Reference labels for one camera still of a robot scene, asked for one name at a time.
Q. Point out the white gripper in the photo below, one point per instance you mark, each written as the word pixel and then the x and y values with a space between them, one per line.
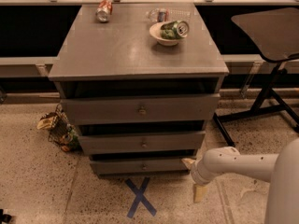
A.
pixel 198 173

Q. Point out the grey bottom drawer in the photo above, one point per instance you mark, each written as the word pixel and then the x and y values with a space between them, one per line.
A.
pixel 139 165

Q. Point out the grey drawer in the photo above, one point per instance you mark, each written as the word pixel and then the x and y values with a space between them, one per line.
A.
pixel 138 109
pixel 140 142
pixel 139 165

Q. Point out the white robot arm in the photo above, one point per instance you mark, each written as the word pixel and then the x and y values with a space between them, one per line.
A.
pixel 280 170

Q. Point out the grey middle drawer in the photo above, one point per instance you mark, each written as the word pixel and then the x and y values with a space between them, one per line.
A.
pixel 140 142

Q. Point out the grey top drawer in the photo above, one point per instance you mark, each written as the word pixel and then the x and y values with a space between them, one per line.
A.
pixel 138 109

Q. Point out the grey wooden drawer cabinet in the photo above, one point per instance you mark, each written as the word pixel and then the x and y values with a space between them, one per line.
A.
pixel 120 59

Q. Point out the blue tape cross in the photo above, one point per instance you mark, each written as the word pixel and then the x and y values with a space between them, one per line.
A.
pixel 140 197

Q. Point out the green soda can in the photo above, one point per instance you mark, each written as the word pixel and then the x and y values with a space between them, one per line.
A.
pixel 174 30

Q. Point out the white ceramic bowl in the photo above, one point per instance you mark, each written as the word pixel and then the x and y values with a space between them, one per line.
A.
pixel 155 32

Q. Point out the yellow crumpled snack bag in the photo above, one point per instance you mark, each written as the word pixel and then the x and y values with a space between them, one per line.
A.
pixel 48 121

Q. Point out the black swivel chair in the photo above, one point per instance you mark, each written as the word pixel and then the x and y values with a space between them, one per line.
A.
pixel 275 34

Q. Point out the red crushed soda can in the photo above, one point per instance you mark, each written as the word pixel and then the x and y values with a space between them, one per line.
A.
pixel 104 11

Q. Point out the wire basket with trash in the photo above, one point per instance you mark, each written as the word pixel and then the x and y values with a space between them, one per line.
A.
pixel 62 133

